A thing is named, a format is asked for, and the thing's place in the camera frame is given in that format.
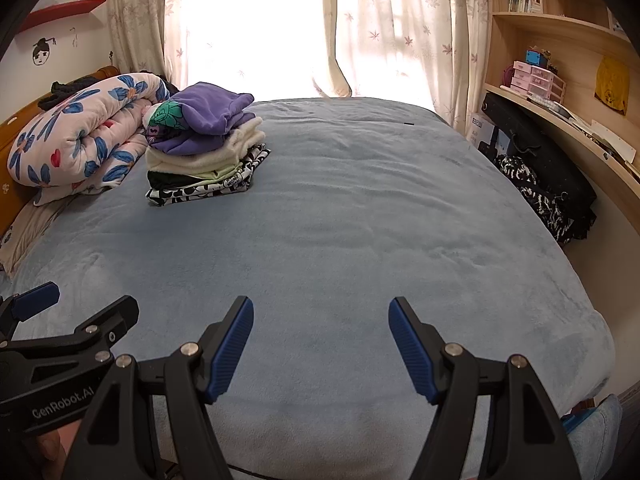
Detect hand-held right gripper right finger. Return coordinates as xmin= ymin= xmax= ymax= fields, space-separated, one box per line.
xmin=388 ymin=297 xmax=583 ymax=480

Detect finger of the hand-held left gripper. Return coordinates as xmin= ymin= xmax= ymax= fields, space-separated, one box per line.
xmin=0 ymin=282 xmax=62 ymax=344
xmin=0 ymin=295 xmax=140 ymax=404

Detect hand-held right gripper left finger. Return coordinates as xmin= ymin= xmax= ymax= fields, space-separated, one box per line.
xmin=61 ymin=296 xmax=255 ymax=480

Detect purple hoodie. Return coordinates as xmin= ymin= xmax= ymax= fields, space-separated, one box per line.
xmin=147 ymin=81 xmax=263 ymax=157

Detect person's left hand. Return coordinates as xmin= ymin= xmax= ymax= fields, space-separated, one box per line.
xmin=35 ymin=417 xmax=83 ymax=480

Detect cream pillow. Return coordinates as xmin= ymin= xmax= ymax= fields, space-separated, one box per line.
xmin=0 ymin=195 xmax=76 ymax=276

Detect grey-blue bed blanket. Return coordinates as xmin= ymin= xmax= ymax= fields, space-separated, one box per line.
xmin=0 ymin=97 xmax=617 ymax=480

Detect black and white patterned garment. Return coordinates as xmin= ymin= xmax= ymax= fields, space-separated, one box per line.
xmin=146 ymin=144 xmax=272 ymax=207

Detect floral quilt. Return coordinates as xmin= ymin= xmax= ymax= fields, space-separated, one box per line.
xmin=7 ymin=72 xmax=173 ymax=207

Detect light green garment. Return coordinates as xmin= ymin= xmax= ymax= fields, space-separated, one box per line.
xmin=195 ymin=162 xmax=251 ymax=183

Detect black and white patterned cloth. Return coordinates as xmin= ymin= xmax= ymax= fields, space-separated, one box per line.
xmin=494 ymin=154 xmax=576 ymax=246

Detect person's denim-clad leg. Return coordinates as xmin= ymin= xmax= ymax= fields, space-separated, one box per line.
xmin=562 ymin=394 xmax=623 ymax=480

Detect long black bag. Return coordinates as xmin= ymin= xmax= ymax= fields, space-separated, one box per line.
xmin=481 ymin=91 xmax=598 ymax=241

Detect white cardboard box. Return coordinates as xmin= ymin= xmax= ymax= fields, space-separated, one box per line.
xmin=467 ymin=111 xmax=513 ymax=157

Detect white papers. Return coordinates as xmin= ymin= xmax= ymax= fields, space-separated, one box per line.
xmin=565 ymin=105 xmax=640 ymax=166

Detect floral sheer curtain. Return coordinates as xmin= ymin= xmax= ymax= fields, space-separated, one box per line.
xmin=312 ymin=0 xmax=493 ymax=133
xmin=106 ymin=0 xmax=173 ymax=83

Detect pink drawer organiser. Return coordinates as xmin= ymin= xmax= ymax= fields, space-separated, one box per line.
xmin=510 ymin=60 xmax=567 ymax=101

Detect yellow cloth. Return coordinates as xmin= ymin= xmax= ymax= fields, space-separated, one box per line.
xmin=594 ymin=55 xmax=631 ymax=116

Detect wooden shelf unit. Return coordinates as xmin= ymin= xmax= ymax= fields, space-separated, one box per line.
xmin=482 ymin=0 xmax=640 ymax=241

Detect black cable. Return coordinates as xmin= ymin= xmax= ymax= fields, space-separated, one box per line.
xmin=227 ymin=465 xmax=286 ymax=478

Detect face wall sticker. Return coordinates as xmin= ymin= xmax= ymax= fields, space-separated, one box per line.
xmin=31 ymin=36 xmax=57 ymax=67

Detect red wall shelf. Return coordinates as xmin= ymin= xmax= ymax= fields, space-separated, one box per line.
xmin=14 ymin=0 xmax=107 ymax=36

